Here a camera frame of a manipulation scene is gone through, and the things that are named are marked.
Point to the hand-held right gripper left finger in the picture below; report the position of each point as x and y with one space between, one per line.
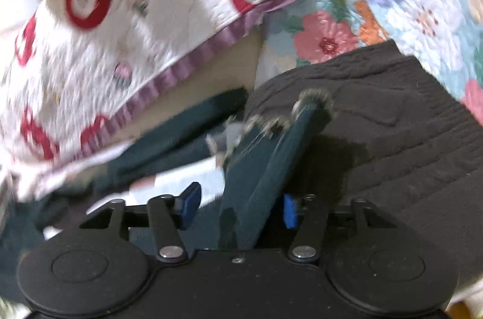
188 207

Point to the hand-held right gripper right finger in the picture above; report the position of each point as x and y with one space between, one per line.
291 211

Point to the dark blue jeans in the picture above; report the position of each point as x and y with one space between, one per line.
264 168

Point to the dark brown knitted sweater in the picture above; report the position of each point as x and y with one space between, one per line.
396 137

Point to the white bear-print quilt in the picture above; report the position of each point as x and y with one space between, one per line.
113 77

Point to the colourful floral quilt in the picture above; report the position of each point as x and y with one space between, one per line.
415 1

